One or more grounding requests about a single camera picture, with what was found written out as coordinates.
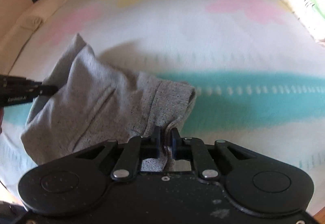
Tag grey speckled pants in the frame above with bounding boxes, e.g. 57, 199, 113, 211
21, 35, 196, 171

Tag pastel floral bed sheet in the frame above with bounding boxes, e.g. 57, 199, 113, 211
10, 0, 324, 192

